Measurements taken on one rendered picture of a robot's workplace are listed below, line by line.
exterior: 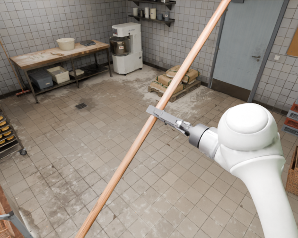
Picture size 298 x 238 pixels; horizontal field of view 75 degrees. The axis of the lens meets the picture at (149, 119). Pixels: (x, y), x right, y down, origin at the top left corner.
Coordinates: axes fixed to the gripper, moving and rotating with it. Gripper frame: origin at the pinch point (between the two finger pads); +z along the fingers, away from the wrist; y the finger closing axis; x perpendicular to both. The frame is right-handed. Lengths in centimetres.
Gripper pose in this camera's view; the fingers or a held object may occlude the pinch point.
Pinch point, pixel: (157, 113)
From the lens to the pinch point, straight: 72.2
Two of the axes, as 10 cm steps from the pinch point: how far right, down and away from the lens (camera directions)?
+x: 5.2, -8.5, 0.5
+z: -7.2, -4.1, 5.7
